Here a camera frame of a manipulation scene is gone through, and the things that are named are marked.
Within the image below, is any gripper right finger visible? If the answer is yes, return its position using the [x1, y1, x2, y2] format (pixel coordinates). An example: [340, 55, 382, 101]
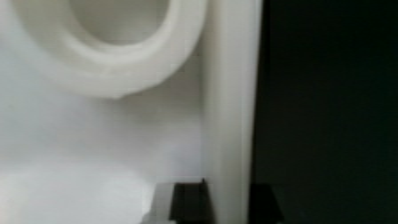
[249, 184, 284, 224]

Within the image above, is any white square table top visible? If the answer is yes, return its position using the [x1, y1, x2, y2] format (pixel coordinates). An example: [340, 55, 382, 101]
[0, 0, 263, 224]

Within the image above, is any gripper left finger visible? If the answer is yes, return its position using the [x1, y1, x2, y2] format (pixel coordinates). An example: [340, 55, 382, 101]
[169, 181, 212, 224]

